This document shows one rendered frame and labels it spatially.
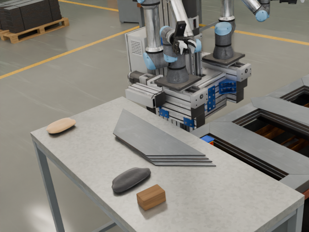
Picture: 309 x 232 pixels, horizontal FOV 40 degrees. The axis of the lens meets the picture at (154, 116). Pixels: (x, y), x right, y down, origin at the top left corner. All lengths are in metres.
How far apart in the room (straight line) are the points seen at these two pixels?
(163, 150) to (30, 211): 1.82
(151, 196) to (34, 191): 2.20
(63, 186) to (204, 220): 2.26
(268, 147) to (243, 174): 0.54
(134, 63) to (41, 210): 1.37
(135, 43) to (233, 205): 1.73
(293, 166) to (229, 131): 0.46
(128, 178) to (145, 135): 0.36
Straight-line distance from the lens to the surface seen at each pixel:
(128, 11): 8.02
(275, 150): 2.35
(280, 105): 2.80
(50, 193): 2.57
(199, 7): 7.58
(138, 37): 3.08
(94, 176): 1.92
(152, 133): 2.12
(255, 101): 2.83
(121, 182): 1.81
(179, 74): 2.71
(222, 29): 3.02
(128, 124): 2.23
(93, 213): 3.38
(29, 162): 4.17
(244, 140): 2.42
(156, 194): 1.68
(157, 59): 2.63
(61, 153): 2.14
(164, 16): 2.89
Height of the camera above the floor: 2.14
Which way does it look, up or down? 28 degrees down
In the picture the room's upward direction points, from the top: 6 degrees counter-clockwise
